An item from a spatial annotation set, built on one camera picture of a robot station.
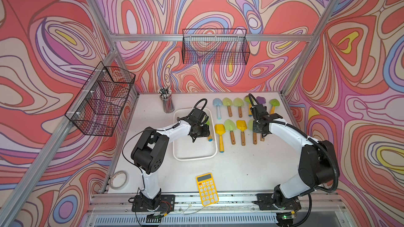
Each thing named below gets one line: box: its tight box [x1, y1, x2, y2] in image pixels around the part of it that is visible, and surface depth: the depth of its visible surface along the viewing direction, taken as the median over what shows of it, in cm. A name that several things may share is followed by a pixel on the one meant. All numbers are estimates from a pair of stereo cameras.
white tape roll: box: [109, 170, 130, 191], surface depth 82 cm
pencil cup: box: [157, 86, 176, 114], surface depth 101 cm
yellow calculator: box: [195, 172, 220, 207], surface depth 78 cm
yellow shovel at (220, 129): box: [214, 124, 226, 153], surface depth 98 cm
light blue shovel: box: [212, 97, 223, 120], surface depth 113 cm
